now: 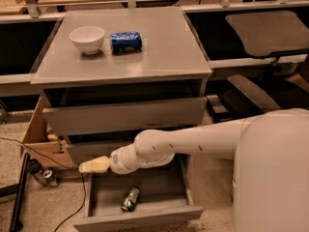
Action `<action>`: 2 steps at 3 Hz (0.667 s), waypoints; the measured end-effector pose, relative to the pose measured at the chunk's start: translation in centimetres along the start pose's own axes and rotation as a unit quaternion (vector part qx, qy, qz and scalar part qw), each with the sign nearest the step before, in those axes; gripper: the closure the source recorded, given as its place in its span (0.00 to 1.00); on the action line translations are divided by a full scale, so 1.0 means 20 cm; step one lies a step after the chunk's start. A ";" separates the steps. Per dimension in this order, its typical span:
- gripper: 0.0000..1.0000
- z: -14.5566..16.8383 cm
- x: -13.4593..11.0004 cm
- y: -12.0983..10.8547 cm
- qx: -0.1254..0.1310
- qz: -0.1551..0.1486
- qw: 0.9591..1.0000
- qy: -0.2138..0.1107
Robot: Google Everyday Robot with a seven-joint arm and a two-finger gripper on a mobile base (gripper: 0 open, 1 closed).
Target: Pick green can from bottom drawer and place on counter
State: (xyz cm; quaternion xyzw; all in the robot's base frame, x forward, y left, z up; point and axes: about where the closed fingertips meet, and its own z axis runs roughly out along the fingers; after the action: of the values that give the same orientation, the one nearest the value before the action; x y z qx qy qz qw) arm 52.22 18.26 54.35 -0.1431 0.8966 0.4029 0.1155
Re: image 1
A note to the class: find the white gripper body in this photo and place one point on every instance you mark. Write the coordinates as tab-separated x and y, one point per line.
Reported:
118	162

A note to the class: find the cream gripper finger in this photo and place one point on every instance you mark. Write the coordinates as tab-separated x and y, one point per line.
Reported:
98	165

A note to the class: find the green soda can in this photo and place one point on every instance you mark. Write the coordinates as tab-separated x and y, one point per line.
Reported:
131	200

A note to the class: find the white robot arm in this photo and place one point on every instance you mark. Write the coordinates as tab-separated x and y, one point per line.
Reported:
271	164

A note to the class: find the grey middle drawer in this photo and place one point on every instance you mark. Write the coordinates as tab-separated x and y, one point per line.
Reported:
85	147

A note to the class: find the grey drawer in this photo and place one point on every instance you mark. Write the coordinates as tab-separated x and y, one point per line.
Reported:
126	116
145	197
85	147

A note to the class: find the grey bottom drawer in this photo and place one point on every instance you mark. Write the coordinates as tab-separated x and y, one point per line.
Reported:
145	197

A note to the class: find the small can on floor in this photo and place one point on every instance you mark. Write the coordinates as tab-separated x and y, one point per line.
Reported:
50	178

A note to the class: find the grey top drawer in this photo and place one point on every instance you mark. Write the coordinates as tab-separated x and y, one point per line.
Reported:
126	116

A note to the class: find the grey drawer cabinet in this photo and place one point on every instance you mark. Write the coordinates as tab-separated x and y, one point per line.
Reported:
170	64

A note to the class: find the blue soda can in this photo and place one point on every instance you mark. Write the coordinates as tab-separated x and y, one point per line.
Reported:
125	42

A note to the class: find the bottle on floor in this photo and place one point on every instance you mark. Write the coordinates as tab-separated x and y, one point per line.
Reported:
34	168

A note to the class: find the black stand leg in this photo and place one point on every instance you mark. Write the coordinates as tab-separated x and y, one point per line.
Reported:
18	191

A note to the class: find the white bowl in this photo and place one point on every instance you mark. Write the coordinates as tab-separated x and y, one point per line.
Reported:
88	39

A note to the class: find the black office chair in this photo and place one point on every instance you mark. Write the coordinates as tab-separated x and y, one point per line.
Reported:
256	58

